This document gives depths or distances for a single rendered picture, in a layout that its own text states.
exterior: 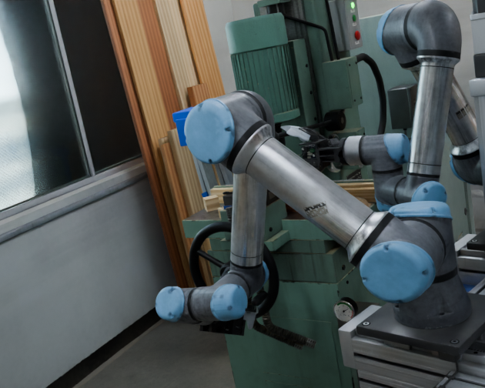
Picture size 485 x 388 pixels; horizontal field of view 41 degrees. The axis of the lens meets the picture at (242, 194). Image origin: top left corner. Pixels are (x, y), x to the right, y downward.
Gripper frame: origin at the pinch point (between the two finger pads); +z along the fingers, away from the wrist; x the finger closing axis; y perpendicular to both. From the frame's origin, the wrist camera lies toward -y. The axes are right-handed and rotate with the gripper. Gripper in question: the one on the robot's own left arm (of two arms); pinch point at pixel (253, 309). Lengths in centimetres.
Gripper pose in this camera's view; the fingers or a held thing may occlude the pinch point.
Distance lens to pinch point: 172.7
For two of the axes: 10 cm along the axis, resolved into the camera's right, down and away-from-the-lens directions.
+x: 8.3, -0.3, -5.6
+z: 5.5, 2.4, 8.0
